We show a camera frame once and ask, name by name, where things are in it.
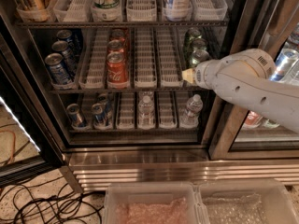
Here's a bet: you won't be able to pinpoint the blue soda can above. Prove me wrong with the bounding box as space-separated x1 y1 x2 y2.
51 40 77 76
45 53 72 85
56 29 83 56

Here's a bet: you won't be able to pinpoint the left clear plastic bin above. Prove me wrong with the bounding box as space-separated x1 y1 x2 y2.
103 182 200 224

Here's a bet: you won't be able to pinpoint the middle water bottle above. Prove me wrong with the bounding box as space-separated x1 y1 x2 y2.
138 95 154 129

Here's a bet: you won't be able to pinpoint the bottom rear blue can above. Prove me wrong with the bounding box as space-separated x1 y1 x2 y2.
97 92 112 118

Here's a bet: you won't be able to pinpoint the clear plastic bin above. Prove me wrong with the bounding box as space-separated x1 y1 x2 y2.
199 179 299 224
103 182 200 224

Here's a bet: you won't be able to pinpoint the front blue soda can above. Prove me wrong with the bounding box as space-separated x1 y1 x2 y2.
45 53 72 85

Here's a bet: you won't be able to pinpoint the orange floor cable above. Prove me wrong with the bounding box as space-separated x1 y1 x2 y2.
0 128 17 167

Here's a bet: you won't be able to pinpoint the middle red cola can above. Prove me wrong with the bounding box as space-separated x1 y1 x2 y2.
107 40 125 53

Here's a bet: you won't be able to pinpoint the open fridge door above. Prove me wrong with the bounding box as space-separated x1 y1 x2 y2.
0 18 63 188

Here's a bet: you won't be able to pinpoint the red can behind glass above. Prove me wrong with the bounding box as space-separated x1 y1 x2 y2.
243 111 263 129

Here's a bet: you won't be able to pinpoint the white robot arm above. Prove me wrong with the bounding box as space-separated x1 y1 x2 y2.
182 49 299 133

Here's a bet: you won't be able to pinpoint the bottom left blue can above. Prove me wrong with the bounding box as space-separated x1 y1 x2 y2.
66 104 87 128

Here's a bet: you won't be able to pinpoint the rear red cola can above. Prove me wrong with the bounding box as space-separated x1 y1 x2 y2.
109 29 126 43

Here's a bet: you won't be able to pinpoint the black floor cables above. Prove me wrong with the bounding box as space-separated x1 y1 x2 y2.
0 176 104 224

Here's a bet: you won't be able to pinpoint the green soda can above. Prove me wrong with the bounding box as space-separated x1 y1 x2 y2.
183 27 202 57
188 38 207 54
189 50 209 68

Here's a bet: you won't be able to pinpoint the water bottle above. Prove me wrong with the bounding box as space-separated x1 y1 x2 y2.
138 95 154 129
181 94 203 128

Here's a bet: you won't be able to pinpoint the right water bottle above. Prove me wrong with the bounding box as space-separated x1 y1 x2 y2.
181 94 203 128

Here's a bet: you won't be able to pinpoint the middle blue soda can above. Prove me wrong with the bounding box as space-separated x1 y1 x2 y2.
51 40 77 76

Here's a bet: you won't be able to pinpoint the green can behind glass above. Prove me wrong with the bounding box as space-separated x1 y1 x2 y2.
263 119 279 129

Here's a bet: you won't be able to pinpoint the stainless steel fridge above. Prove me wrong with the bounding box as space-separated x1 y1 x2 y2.
0 0 299 192

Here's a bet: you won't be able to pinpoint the silver blue can behind glass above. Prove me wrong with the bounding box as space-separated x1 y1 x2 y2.
270 49 299 81

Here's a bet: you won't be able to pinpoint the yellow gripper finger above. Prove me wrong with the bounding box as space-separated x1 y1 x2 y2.
182 68 195 84

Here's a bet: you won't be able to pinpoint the red cola can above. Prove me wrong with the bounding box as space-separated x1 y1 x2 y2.
109 29 126 43
107 40 125 53
107 52 127 83

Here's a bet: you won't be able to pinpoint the right fridge glass door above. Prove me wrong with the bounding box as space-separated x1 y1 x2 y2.
209 0 299 160

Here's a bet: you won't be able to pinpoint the rear blue soda can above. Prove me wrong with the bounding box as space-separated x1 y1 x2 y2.
56 29 83 56

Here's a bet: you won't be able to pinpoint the right clear plastic bin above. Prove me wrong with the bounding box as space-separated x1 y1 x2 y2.
199 179 299 224

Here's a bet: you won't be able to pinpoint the front red cola can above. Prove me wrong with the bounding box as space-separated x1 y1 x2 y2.
107 52 127 83

